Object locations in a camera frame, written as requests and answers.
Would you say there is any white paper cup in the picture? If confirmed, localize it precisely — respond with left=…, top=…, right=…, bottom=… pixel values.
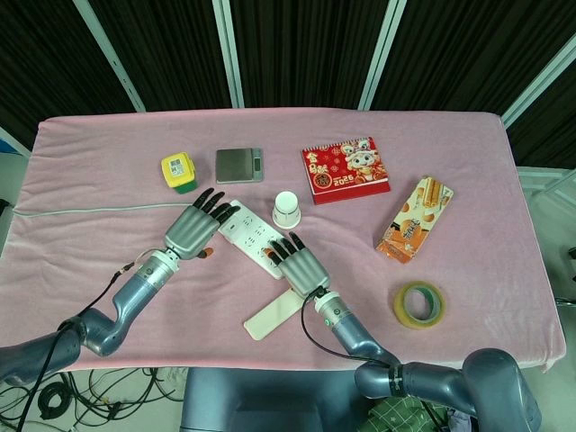
left=272, top=191, right=302, bottom=229

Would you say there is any green checked cloth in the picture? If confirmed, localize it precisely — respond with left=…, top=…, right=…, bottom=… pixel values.
left=362, top=395, right=451, bottom=432

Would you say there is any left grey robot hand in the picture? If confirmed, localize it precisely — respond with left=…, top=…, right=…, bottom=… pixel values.
left=162, top=187, right=241, bottom=262

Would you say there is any red desk calendar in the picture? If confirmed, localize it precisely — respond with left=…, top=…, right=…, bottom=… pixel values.
left=300, top=136, right=392, bottom=207

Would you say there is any white power strip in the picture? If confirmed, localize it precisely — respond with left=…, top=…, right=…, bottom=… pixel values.
left=217, top=200, right=293, bottom=281

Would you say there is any yellow tape roll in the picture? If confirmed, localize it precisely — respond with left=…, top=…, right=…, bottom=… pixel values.
left=393, top=280, right=449, bottom=330

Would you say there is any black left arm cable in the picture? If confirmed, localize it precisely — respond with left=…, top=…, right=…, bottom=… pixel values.
left=15, top=263, right=136, bottom=432

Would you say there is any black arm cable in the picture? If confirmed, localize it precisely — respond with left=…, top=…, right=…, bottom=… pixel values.
left=299, top=290, right=397, bottom=366
left=15, top=263, right=136, bottom=432

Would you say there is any black ribbed partition panel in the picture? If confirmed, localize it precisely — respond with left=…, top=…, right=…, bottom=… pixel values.
left=372, top=0, right=576, bottom=122
left=507, top=85, right=576, bottom=168
left=0, top=0, right=136, bottom=150
left=89, top=0, right=235, bottom=112
left=229, top=0, right=389, bottom=109

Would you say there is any white frame with blue strip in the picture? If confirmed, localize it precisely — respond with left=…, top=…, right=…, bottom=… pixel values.
left=0, top=127, right=32, bottom=158

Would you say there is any silver digital scale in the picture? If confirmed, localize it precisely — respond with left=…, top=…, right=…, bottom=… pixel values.
left=214, top=148, right=265, bottom=185

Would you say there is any grey power strip cable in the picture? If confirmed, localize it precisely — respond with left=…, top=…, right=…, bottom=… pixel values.
left=11, top=202, right=193, bottom=220

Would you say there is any pink tablecloth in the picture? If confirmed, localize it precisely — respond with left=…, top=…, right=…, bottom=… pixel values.
left=0, top=106, right=567, bottom=374

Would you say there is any grey metal rack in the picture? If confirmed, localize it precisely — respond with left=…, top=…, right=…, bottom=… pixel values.
left=516, top=165, right=576, bottom=311

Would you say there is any black floor cable bundle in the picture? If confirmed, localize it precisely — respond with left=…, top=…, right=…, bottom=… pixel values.
left=26, top=366, right=181, bottom=432

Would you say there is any white partition post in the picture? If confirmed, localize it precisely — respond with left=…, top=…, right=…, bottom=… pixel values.
left=359, top=0, right=406, bottom=111
left=74, top=0, right=146, bottom=113
left=211, top=0, right=247, bottom=109
left=501, top=42, right=576, bottom=128

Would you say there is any orange snack box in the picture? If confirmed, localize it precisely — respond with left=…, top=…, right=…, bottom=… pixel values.
left=375, top=175, right=455, bottom=263

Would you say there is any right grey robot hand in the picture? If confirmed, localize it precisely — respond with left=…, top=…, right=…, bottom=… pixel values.
left=265, top=231, right=332, bottom=299

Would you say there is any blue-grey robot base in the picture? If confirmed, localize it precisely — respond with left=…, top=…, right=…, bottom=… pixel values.
left=179, top=366, right=374, bottom=432

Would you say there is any yellow green mini bin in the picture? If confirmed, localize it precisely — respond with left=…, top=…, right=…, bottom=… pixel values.
left=160, top=152, right=201, bottom=197

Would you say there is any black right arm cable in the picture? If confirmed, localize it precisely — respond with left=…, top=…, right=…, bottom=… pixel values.
left=299, top=290, right=397, bottom=366

